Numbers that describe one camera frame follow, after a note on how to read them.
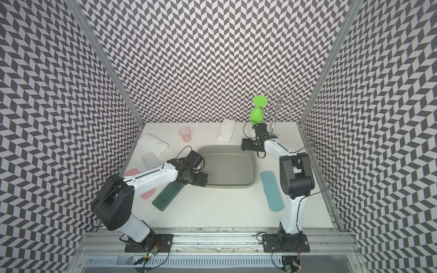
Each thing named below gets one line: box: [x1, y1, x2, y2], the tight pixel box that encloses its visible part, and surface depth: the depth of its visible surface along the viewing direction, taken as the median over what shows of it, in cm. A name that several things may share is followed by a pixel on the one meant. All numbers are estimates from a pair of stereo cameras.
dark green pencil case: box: [151, 182, 185, 212], surface depth 85 cm
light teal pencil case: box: [260, 170, 286, 213], surface depth 89 cm
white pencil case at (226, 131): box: [216, 118, 237, 143], surface depth 115 cm
